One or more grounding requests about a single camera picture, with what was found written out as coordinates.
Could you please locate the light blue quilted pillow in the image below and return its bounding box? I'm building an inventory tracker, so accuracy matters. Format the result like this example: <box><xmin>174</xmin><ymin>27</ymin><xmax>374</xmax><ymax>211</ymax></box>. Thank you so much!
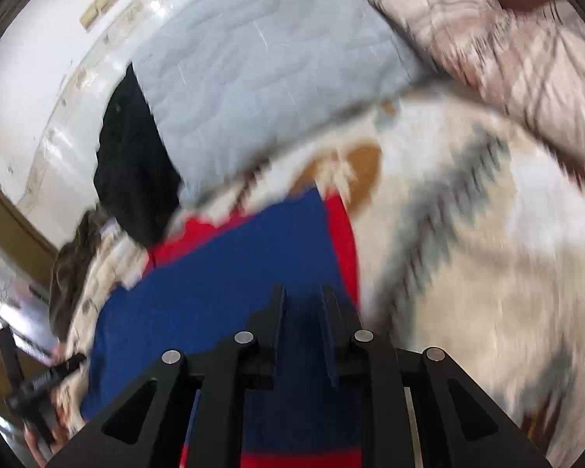
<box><xmin>129</xmin><ymin>0</ymin><xmax>437</xmax><ymax>206</ymax></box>

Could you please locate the wooden framed window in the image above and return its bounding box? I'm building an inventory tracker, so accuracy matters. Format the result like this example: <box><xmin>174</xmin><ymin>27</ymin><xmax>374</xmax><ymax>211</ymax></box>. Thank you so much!
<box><xmin>0</xmin><ymin>163</ymin><xmax>62</xmax><ymax>366</ymax></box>

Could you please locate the leaf print fleece blanket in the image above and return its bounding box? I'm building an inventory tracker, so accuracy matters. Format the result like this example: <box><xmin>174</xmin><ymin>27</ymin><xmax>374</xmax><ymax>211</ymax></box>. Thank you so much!
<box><xmin>61</xmin><ymin>85</ymin><xmax>585</xmax><ymax>468</ymax></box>

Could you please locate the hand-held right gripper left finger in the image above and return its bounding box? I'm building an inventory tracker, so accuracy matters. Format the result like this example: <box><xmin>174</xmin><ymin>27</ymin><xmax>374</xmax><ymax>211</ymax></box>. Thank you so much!
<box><xmin>44</xmin><ymin>285</ymin><xmax>288</xmax><ymax>468</ymax></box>

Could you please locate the beige wall plate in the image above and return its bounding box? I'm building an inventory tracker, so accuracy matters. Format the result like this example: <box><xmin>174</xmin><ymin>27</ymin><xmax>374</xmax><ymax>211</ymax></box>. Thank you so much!
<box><xmin>79</xmin><ymin>0</ymin><xmax>122</xmax><ymax>31</ymax></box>

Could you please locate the beige plaid quilted pillow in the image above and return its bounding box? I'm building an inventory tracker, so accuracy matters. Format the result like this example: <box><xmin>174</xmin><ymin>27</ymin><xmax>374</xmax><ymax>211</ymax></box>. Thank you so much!
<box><xmin>365</xmin><ymin>0</ymin><xmax>585</xmax><ymax>181</ymax></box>

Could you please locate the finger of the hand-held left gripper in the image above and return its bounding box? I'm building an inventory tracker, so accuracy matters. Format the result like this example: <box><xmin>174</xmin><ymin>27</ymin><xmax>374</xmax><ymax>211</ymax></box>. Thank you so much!
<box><xmin>53</xmin><ymin>352</ymin><xmax>87</xmax><ymax>382</ymax></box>

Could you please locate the person's left hand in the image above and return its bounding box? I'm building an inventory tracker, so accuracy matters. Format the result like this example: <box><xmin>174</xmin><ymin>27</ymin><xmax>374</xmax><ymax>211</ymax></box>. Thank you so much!
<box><xmin>23</xmin><ymin>390</ymin><xmax>71</xmax><ymax>466</ymax></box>

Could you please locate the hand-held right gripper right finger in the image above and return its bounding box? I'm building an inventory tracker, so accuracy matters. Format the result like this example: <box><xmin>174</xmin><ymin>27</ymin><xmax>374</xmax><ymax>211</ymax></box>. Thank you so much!
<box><xmin>319</xmin><ymin>285</ymin><xmax>553</xmax><ymax>468</ymax></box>

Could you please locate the red and blue knit sweater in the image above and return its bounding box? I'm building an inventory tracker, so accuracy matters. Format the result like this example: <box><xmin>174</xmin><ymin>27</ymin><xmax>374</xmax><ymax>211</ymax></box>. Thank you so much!
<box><xmin>80</xmin><ymin>186</ymin><xmax>366</xmax><ymax>468</ymax></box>

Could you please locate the black garment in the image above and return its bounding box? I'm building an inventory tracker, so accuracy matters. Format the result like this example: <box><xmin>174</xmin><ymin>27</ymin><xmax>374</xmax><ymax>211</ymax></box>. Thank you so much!
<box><xmin>94</xmin><ymin>63</ymin><xmax>183</xmax><ymax>247</ymax></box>

